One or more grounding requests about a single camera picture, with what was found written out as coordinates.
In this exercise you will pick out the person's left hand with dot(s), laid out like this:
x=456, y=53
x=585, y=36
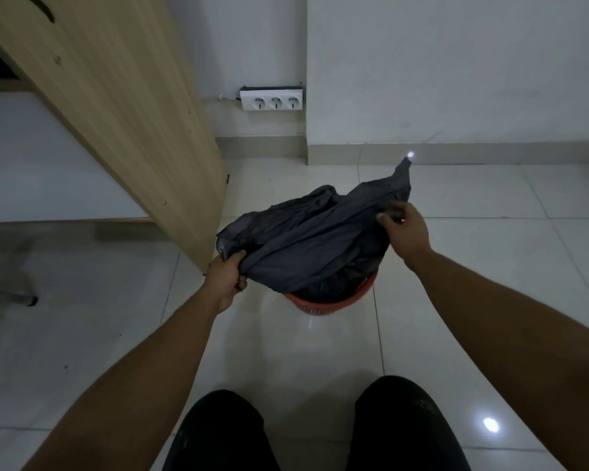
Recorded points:
x=222, y=282

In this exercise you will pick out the person's right hand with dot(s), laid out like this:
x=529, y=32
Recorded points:
x=410, y=235

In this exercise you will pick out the person's right thumb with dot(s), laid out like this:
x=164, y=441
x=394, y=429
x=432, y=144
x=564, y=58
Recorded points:
x=387, y=221

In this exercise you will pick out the person's left thumb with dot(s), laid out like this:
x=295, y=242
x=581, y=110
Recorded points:
x=234, y=257

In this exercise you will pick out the dark grey garment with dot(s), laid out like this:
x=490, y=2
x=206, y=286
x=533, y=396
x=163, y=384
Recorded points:
x=314, y=235

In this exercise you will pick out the person's right forearm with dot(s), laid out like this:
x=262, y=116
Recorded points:
x=510, y=348

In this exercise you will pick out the person's left forearm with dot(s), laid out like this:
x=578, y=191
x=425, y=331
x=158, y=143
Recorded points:
x=142, y=382

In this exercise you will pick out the red plastic laundry basket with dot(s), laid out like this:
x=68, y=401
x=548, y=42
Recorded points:
x=324, y=305

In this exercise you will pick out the white power strip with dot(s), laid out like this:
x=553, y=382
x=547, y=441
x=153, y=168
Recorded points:
x=271, y=100

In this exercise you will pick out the person's left leg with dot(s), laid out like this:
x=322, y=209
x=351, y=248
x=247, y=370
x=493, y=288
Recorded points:
x=221, y=436

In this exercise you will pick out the person's leg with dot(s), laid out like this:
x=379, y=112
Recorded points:
x=402, y=426
x=221, y=436

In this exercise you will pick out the light wooden desk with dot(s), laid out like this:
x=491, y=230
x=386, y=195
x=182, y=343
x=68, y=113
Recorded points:
x=122, y=93

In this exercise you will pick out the person's right leg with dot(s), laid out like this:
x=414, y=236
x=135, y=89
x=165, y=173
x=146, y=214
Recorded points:
x=402, y=426

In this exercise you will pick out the metal chair leg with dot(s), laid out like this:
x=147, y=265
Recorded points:
x=10, y=295

